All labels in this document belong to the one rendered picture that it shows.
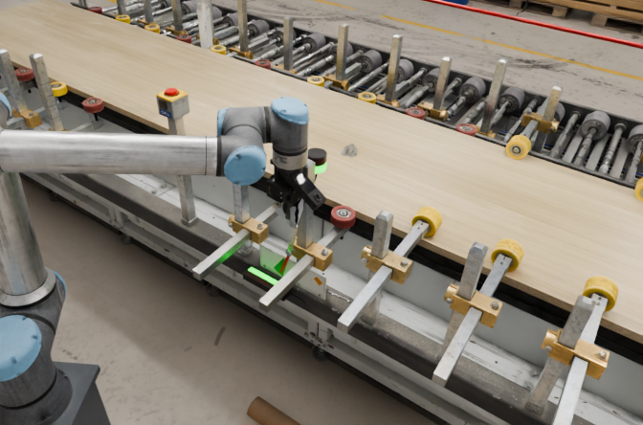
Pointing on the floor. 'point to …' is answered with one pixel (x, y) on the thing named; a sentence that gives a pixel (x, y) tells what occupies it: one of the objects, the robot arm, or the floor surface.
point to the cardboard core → (268, 413)
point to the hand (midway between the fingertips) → (295, 223)
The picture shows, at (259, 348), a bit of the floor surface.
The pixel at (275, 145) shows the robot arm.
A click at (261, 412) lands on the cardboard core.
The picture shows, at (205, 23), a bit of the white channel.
